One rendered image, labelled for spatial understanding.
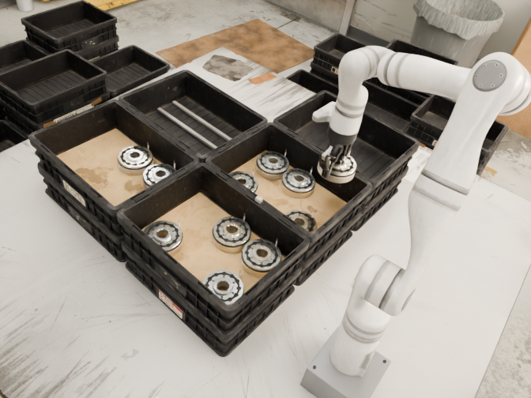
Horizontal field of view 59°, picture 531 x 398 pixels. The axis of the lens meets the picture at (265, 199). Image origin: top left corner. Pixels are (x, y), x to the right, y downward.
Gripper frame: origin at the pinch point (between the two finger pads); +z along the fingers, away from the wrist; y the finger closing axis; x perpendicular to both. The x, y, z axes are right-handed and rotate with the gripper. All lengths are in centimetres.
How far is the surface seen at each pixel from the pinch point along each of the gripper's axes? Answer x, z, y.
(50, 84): 155, 50, 1
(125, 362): 8, 31, -64
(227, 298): -3.3, 14.8, -41.7
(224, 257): 7.3, 17.5, -32.1
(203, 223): 19.5, 17.3, -28.0
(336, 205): -2.1, 17.0, 6.3
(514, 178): -33, 97, 197
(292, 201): 7.9, 17.0, -2.4
